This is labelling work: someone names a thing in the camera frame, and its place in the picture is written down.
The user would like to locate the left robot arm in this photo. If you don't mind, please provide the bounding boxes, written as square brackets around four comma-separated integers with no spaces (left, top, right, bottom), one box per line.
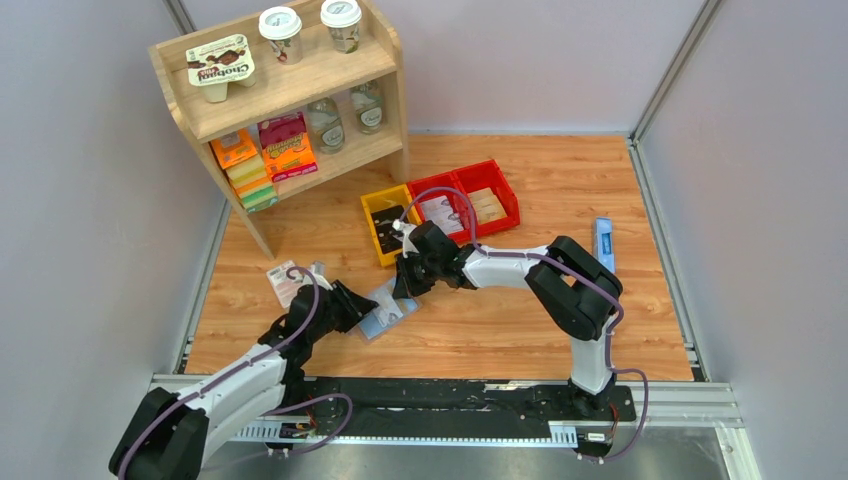
[108,278,379,479]

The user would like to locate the yellow bin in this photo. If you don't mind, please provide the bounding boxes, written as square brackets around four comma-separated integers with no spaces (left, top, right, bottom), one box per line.
[360,184,413,267]

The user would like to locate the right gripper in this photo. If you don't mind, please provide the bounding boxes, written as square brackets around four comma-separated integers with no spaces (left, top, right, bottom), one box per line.
[395,248,442,299]

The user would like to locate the wooden shelf unit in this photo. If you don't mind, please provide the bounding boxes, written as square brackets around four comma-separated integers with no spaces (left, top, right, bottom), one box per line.
[149,1,410,259]

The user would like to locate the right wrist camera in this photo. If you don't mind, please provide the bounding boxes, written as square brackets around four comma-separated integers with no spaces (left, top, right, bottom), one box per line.
[392,219,420,258]

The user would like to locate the blue flat box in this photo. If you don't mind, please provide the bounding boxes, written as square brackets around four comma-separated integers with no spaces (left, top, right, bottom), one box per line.
[593,217,616,273]

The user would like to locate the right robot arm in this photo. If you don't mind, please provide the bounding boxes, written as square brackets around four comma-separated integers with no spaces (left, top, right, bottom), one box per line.
[392,220,623,419]

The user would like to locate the purple cable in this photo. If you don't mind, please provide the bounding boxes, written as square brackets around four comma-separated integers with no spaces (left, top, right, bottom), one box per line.
[116,266,354,480]
[397,186,651,464]

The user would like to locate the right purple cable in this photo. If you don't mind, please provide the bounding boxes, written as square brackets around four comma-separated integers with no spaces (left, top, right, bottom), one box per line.
[397,186,651,464]

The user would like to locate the paper coffee cup right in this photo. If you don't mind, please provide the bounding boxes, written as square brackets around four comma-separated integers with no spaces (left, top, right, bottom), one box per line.
[320,0,363,54]

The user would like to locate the glass jar right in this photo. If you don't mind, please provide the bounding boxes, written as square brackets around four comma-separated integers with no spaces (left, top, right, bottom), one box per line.
[350,80,383,134]

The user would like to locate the paper coffee cup left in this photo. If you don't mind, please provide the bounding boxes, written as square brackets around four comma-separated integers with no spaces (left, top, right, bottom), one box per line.
[258,6,303,65]

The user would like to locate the tan cards in bin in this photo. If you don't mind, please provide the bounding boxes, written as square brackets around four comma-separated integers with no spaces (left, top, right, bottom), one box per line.
[468,187,507,225]

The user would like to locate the pink card pack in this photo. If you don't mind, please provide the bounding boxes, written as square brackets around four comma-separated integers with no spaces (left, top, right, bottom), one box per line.
[266,260,304,310]

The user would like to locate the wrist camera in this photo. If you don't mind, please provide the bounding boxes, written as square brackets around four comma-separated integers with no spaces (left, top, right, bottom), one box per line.
[392,219,420,258]
[304,261,332,290]

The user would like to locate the glass jar left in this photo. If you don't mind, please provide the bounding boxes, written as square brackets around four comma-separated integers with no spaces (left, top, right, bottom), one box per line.
[306,97,345,154]

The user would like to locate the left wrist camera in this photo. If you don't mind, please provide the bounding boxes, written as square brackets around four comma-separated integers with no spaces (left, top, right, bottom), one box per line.
[304,261,332,290]

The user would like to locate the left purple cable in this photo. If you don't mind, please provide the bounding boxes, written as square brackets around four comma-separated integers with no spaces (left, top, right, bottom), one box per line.
[116,266,354,480]

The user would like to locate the black cards in bin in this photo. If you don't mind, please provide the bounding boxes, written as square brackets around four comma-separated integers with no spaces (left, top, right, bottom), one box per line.
[370,205,404,255]

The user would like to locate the beige leather card holder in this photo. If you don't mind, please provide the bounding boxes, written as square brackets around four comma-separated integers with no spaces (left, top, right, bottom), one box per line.
[354,278,420,342]

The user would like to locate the yellow green sponge stack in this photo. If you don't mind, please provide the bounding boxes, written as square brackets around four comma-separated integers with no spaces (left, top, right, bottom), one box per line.
[224,155,279,214]

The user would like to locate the glass jar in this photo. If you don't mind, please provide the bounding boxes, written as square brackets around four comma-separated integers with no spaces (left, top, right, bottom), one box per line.
[350,80,383,134]
[306,97,345,154]

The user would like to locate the red bin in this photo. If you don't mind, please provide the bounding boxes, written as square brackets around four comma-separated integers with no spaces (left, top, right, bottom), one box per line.
[454,159,521,238]
[406,171,470,245]

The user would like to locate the white cards in bin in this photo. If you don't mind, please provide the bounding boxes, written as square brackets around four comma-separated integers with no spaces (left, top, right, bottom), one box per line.
[418,195,464,234]

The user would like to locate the paper coffee cup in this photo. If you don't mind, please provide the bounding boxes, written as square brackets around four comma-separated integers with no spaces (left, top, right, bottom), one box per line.
[320,0,363,54]
[258,6,303,65]

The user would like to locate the red bin middle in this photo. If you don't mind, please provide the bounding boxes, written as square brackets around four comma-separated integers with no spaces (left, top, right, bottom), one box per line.
[406,171,470,245]

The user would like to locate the red bin right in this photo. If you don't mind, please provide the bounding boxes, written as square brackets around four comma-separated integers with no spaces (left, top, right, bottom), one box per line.
[454,159,521,238]

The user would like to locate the orange pink snack box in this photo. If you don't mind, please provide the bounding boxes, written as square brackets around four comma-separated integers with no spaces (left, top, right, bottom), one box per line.
[257,111,318,183]

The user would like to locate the Chobani yogurt pack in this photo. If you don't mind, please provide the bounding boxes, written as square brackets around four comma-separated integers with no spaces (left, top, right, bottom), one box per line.
[185,34,257,103]

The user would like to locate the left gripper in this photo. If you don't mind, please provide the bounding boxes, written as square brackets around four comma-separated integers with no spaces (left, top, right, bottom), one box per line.
[308,279,378,343]

